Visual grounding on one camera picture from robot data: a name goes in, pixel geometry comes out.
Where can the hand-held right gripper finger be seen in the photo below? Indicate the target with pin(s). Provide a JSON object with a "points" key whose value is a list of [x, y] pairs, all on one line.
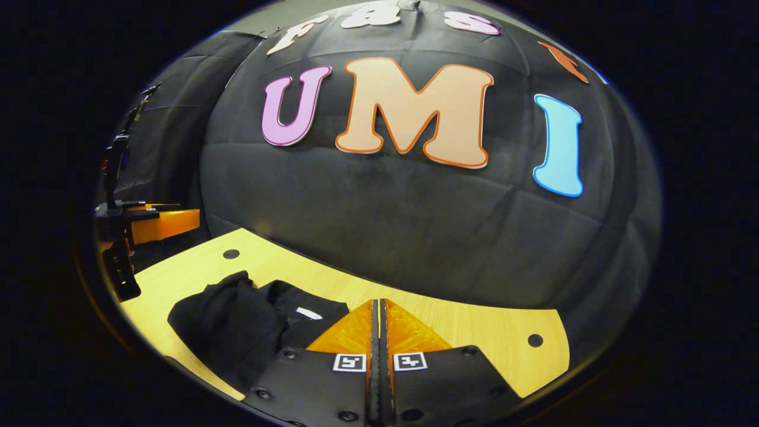
{"points": [[385, 379], [374, 379]]}

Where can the black backdrop cloth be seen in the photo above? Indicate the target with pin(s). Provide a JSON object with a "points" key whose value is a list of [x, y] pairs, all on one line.
{"points": [[385, 225]]}

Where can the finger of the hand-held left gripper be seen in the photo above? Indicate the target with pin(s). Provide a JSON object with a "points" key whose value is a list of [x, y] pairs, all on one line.
{"points": [[169, 225]]}

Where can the black buttoned garment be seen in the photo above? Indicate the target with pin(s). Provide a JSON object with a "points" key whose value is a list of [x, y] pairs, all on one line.
{"points": [[237, 332]]}

